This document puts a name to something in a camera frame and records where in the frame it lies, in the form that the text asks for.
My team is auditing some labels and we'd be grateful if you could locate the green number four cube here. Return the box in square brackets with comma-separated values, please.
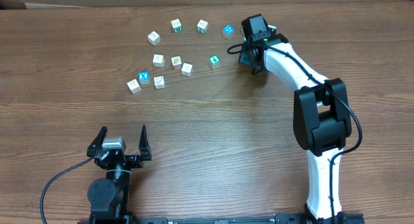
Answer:
[209, 54, 221, 69]

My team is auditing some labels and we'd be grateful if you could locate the wooden cube red Y side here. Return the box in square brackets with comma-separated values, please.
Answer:
[171, 56, 182, 70]

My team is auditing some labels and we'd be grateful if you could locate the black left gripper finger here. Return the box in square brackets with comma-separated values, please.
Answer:
[87, 126, 107, 157]
[138, 125, 152, 161]

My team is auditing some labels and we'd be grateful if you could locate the wooden cube green letter side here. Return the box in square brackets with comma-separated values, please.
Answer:
[171, 19, 182, 33]

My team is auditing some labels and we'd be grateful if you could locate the wooden cube letter I side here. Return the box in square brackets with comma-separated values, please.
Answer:
[154, 76, 166, 89]

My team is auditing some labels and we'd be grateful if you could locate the wooden cube green J side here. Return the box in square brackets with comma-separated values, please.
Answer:
[197, 19, 209, 34]

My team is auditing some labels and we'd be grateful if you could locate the left black cable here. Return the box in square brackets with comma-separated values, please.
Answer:
[39, 155, 95, 224]

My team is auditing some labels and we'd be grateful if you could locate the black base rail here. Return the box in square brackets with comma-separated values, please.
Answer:
[129, 212, 366, 224]

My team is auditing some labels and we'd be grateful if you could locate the black cable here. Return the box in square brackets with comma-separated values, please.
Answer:
[39, 155, 95, 224]
[226, 41, 364, 224]

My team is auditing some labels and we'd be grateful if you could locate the plain wooden cube far left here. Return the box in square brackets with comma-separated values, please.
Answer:
[147, 31, 160, 45]

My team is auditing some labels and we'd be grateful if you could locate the blue letter X cube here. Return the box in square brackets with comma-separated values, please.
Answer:
[138, 71, 150, 85]

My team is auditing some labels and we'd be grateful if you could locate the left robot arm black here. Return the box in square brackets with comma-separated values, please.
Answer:
[87, 126, 152, 223]

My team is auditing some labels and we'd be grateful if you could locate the right black cable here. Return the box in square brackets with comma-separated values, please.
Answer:
[226, 41, 364, 224]

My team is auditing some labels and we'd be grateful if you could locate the wooden cube fish drawing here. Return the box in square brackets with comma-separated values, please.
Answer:
[127, 79, 141, 94]

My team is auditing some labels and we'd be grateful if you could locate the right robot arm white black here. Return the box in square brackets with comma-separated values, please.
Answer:
[238, 34, 362, 223]

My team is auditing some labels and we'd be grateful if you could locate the blue top wooden cube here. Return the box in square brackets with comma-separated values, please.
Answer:
[223, 25, 235, 39]

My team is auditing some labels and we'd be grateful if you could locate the wooden cube globe drawing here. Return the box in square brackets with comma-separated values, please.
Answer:
[153, 54, 165, 67]

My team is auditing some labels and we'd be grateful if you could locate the wooden cube ice cream drawing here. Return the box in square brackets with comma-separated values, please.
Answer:
[181, 63, 193, 76]

